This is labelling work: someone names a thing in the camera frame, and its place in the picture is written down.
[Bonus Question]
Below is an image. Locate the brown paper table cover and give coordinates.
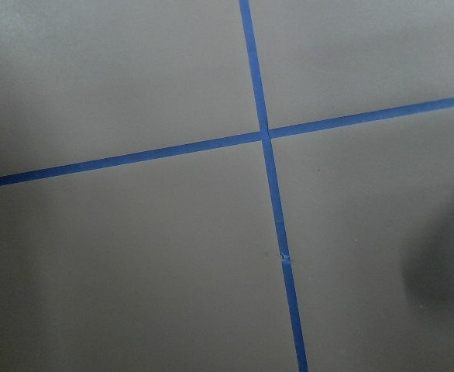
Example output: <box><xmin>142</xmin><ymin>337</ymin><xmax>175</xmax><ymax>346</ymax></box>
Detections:
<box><xmin>0</xmin><ymin>1</ymin><xmax>454</xmax><ymax>371</ymax></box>

